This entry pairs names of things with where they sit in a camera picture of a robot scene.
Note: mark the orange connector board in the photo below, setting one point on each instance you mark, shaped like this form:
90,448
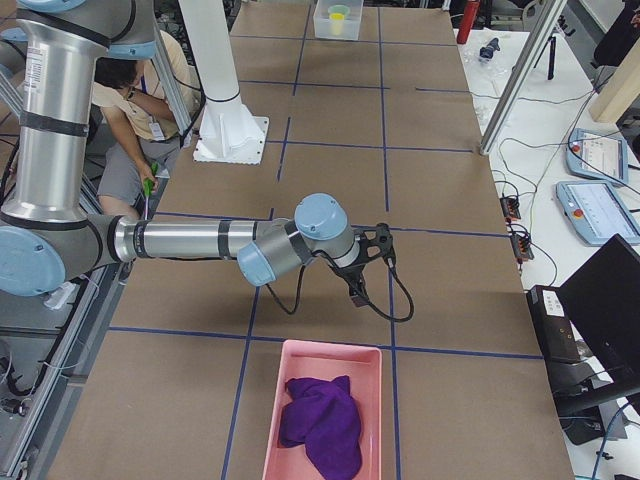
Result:
510,208

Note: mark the teach pendant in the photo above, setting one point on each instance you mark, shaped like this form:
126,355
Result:
594,155
596,211

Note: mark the red bottle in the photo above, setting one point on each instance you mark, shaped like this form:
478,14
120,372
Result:
468,18

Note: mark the purple microfibre cloth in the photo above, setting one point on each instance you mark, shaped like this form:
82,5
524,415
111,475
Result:
324,418

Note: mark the white power strip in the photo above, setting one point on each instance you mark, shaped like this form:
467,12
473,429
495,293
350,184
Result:
56,299

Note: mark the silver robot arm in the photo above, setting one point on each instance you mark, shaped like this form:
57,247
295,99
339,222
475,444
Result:
47,239

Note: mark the pale green bowl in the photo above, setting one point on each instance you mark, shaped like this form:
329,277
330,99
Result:
338,12

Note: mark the translucent white plastic box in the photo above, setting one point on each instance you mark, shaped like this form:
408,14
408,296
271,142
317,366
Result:
351,25

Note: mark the seated person in beige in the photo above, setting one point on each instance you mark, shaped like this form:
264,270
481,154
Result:
134,102

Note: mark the lower teach pendant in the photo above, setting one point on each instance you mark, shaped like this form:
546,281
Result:
596,211

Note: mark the dark blue crumpled object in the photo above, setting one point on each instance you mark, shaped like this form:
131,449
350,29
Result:
488,51

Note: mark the upper teach pendant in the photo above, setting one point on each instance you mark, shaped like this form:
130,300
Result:
594,155

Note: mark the black box device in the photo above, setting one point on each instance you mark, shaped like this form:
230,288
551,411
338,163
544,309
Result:
553,329

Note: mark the aluminium frame post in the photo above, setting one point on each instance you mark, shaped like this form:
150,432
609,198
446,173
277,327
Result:
532,48

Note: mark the black monitor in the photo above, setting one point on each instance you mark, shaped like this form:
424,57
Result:
601,299

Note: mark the green handled screwdriver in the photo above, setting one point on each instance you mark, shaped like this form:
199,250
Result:
148,187

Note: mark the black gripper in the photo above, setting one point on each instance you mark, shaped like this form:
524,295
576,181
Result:
351,274

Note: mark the pink plastic tray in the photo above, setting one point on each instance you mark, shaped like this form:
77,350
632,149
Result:
327,361

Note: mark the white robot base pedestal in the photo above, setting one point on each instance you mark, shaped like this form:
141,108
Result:
228,132

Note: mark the yellow plastic cup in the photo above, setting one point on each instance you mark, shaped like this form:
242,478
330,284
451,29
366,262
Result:
336,27

